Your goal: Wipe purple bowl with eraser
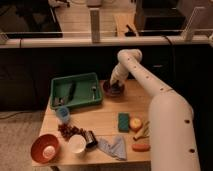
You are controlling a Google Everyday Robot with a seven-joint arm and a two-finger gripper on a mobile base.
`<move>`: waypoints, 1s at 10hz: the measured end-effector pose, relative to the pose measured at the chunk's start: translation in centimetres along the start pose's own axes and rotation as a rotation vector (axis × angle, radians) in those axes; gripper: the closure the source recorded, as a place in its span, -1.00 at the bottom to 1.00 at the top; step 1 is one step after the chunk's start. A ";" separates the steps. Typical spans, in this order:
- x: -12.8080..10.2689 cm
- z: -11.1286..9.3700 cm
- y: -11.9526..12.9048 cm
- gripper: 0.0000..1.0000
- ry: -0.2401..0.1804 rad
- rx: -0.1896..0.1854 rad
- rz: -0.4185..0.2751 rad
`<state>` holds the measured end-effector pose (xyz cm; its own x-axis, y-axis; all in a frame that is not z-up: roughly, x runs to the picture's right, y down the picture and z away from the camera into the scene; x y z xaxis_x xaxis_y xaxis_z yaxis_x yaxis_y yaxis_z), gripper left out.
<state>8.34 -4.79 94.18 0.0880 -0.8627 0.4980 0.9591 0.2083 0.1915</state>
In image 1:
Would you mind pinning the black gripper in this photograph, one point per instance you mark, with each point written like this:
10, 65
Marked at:
116, 87

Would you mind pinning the purple bowl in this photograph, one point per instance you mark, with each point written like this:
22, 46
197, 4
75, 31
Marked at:
108, 90

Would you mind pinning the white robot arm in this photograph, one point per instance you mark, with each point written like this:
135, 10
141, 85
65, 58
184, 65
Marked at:
171, 132

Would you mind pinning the orange bowl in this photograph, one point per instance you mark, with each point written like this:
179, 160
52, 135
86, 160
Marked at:
40, 143

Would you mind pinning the metal utensil in tray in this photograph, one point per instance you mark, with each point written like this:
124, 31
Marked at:
94, 88

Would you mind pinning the green sponge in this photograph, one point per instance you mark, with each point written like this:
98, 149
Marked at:
123, 122

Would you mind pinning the green plastic tray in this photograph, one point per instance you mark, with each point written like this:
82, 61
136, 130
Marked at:
83, 92

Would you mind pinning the yellow red apple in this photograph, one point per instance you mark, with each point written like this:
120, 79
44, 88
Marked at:
135, 124

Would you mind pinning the blue grey cloth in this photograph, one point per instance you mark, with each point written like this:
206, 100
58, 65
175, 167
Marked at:
116, 150

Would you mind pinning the blue plastic cup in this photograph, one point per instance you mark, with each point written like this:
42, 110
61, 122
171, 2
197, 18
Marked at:
63, 114

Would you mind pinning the dark brush in tray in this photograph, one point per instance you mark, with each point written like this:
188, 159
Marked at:
64, 94

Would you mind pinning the black metal can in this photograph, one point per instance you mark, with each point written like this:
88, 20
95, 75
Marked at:
90, 139

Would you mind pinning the orange carrot toy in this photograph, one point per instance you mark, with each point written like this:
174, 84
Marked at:
140, 147

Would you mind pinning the bunch of red grapes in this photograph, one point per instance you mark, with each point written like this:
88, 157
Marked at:
67, 131

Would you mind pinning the white cup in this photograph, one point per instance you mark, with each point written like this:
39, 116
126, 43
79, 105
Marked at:
77, 144

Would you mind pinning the white egg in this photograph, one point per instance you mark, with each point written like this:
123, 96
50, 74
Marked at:
49, 152

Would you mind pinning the white horizontal rail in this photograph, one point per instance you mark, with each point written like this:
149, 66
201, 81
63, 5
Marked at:
105, 41

